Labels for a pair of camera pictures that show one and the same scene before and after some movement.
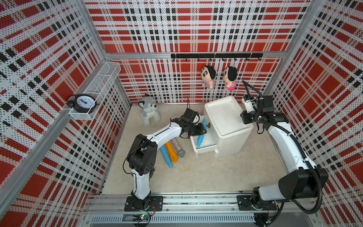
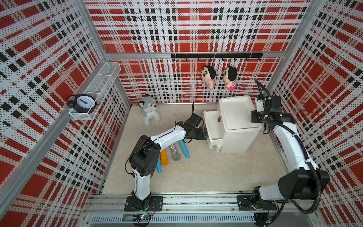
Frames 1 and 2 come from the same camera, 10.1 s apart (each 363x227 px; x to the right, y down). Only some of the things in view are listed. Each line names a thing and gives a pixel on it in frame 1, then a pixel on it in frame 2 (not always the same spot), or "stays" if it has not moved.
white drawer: x=209 y=141 -> x=216 y=132
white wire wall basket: x=100 y=86 stays
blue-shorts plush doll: x=208 y=74 stays
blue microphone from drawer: x=201 y=137 -> x=184 y=148
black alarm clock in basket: x=82 y=102 stays
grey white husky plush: x=149 y=110 stays
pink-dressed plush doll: x=230 y=74 stays
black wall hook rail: x=239 y=55 stays
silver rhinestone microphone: x=180 y=152 -> x=176 y=156
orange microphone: x=173 y=156 -> x=164 y=158
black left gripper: x=200 y=130 stays
